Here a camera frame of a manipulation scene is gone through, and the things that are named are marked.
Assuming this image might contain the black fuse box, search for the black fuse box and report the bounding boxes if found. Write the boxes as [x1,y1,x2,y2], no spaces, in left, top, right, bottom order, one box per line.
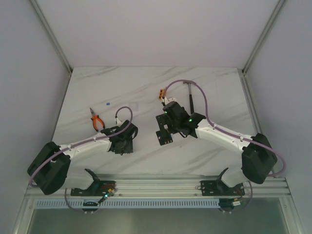
[156,130,173,146]

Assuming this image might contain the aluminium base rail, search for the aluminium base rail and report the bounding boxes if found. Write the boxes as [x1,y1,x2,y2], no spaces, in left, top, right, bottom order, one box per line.
[98,174,291,199]

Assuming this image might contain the claw hammer black handle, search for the claw hammer black handle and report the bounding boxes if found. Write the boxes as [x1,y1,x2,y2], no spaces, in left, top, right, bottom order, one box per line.
[183,81,195,114]

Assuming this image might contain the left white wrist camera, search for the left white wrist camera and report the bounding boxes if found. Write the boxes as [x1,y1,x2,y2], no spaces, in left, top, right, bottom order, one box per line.
[115,117,124,127]

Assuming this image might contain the orange fuse holder block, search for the orange fuse holder block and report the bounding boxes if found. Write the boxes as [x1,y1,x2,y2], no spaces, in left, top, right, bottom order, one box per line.
[158,89,165,100]

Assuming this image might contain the clear plastic fuse box cover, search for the clear plastic fuse box cover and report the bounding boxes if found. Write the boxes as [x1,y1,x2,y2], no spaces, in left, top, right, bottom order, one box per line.
[129,101,139,112]

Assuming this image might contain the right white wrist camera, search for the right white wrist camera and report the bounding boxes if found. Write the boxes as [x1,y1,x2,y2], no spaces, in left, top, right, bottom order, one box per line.
[161,97,176,106]

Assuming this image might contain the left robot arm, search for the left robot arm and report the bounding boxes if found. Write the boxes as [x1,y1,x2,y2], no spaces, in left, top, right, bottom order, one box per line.
[27,120,138,196]

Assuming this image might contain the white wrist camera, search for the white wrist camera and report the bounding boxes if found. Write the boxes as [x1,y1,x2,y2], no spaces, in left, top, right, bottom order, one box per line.
[115,117,124,127]
[161,97,176,106]

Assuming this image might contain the white slotted cable duct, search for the white slotted cable duct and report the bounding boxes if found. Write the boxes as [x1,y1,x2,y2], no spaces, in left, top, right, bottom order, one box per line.
[34,198,220,209]

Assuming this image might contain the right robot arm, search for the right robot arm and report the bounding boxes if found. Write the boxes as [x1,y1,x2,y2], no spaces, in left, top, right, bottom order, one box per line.
[156,101,277,195]

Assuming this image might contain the orange handled pliers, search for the orange handled pliers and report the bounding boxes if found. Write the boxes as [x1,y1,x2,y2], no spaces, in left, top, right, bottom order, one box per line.
[90,108,105,132]

